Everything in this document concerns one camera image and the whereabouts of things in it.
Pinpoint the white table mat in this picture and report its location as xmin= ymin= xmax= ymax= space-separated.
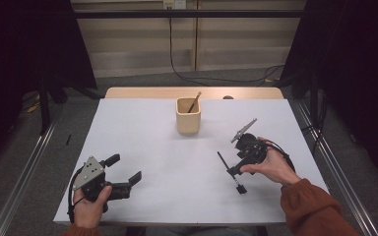
xmin=52 ymin=97 xmax=330 ymax=225

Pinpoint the beige square cup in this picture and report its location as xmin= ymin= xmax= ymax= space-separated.
xmin=175 ymin=96 xmax=202 ymax=135

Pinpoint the right hand-held gripper cable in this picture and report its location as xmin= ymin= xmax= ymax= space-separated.
xmin=264 ymin=139 xmax=297 ymax=174

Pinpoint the black metal stand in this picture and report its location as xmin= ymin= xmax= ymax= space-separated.
xmin=38 ymin=77 xmax=52 ymax=136

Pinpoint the aluminium floor rail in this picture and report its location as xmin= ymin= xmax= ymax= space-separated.
xmin=0 ymin=104 xmax=65 ymax=236
xmin=293 ymin=99 xmax=378 ymax=236

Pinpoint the small yellow object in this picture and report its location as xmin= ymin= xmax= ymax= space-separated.
xmin=26 ymin=102 xmax=42 ymax=114

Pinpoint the left hand-held gripper cable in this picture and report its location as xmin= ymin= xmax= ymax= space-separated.
xmin=67 ymin=166 xmax=86 ymax=225

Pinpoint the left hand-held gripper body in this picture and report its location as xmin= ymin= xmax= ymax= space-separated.
xmin=72 ymin=155 xmax=133 ymax=203

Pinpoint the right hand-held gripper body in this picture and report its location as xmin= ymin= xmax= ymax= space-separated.
xmin=230 ymin=118 xmax=270 ymax=165

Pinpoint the hand-held gripper cable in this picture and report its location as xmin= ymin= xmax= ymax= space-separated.
xmin=264 ymin=139 xmax=297 ymax=174
xmin=67 ymin=166 xmax=86 ymax=225

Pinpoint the person's left hand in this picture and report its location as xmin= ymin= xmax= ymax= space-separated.
xmin=72 ymin=185 xmax=113 ymax=229

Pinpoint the black horizontal bar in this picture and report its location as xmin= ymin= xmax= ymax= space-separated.
xmin=73 ymin=9 xmax=306 ymax=19

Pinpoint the black curtain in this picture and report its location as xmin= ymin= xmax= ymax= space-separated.
xmin=280 ymin=0 xmax=378 ymax=188
xmin=0 ymin=0 xmax=97 ymax=175

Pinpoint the person's right hand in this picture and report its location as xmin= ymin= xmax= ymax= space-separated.
xmin=240 ymin=137 xmax=302 ymax=186

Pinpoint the black power cable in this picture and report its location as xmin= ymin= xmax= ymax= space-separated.
xmin=167 ymin=6 xmax=286 ymax=84

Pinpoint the wooden table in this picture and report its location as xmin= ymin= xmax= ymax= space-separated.
xmin=103 ymin=86 xmax=284 ymax=100

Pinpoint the white wall socket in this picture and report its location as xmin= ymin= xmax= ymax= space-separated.
xmin=162 ymin=0 xmax=187 ymax=10

